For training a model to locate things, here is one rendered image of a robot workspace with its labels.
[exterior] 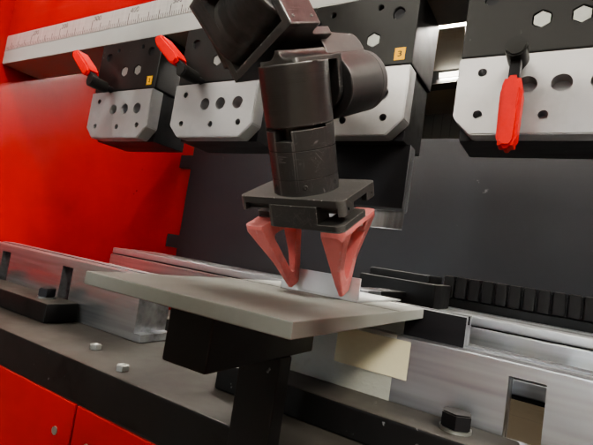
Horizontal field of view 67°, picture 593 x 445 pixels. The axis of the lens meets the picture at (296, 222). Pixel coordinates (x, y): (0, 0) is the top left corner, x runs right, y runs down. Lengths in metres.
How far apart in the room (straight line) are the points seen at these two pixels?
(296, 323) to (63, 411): 0.42
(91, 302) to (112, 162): 0.60
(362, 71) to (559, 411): 0.33
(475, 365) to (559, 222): 0.57
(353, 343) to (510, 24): 0.35
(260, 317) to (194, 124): 0.44
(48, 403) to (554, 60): 0.66
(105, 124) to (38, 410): 0.43
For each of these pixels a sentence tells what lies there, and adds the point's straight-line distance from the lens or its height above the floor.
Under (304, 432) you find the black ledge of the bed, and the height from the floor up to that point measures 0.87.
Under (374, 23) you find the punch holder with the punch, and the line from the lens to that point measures 0.56.
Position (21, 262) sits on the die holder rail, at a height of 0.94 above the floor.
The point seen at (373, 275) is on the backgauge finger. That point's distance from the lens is 0.71.
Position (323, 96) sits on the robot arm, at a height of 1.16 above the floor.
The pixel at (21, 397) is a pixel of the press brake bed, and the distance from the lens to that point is 0.70.
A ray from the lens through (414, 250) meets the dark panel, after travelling 1.03.
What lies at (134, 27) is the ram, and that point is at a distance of 0.84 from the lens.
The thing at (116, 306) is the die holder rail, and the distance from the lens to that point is 0.74.
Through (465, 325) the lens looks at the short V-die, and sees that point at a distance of 0.48.
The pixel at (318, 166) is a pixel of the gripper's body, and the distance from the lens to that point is 0.36.
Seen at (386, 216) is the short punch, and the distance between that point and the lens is 0.52.
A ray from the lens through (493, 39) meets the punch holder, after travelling 0.51.
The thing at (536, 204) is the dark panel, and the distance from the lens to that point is 1.00.
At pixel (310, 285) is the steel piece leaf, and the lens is 0.44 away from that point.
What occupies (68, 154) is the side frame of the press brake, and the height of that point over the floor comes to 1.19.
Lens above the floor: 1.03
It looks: 4 degrees up
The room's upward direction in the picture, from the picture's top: 9 degrees clockwise
